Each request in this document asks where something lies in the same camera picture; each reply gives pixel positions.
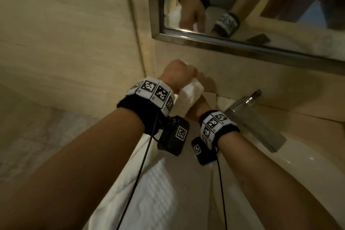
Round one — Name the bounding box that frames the person's left hand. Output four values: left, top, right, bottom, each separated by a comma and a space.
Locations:
159, 59, 199, 94

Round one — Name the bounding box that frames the person's right hand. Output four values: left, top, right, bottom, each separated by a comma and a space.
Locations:
187, 95, 212, 120

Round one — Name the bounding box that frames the large white towel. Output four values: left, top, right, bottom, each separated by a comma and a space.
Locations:
83, 80, 213, 230

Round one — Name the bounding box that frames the person's left forearm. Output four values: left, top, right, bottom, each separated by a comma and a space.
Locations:
0, 108, 146, 230

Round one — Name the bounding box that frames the person's right forearm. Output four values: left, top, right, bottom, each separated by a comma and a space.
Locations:
218, 131, 343, 230

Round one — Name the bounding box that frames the beige marble countertop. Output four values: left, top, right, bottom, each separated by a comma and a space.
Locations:
151, 92, 345, 230

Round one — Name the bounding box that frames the right marker wrist band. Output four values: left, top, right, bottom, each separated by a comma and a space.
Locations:
199, 110, 240, 147

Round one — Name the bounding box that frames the marker wrist band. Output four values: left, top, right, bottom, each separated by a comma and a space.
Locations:
199, 110, 240, 147
116, 77, 176, 133

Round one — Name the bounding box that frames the left marker wrist band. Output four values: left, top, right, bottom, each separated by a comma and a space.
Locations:
116, 77, 176, 133

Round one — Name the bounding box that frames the chrome faucet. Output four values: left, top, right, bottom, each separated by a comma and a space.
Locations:
224, 89, 287, 153

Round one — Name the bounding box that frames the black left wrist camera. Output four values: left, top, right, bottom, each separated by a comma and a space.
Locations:
157, 115, 190, 157

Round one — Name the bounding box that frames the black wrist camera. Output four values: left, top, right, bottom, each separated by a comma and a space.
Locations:
157, 115, 190, 157
191, 137, 218, 166

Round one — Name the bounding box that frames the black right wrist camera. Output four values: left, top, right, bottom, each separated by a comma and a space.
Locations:
191, 137, 218, 166

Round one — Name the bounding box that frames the black right camera cable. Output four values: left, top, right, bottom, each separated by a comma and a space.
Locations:
215, 154, 228, 230

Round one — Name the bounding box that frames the black camera cable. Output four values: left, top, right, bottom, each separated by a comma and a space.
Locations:
215, 154, 228, 230
116, 114, 160, 230

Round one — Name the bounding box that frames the black left camera cable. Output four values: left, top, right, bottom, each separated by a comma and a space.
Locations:
116, 114, 160, 230

